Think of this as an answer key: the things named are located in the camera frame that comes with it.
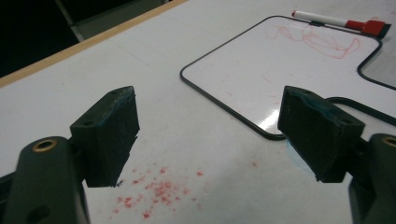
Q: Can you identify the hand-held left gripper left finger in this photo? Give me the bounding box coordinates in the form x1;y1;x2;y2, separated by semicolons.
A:
69;86;140;189

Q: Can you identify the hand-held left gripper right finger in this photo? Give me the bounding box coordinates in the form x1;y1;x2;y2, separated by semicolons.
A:
277;86;366;184

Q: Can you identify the small whiteboard with handle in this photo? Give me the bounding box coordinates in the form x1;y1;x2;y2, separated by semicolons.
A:
179;15;396;142

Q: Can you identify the white marker with red cap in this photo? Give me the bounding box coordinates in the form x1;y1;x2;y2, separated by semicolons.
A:
291;9;392;40

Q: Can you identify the wooden table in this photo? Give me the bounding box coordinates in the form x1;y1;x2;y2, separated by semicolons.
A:
0;0;188;89

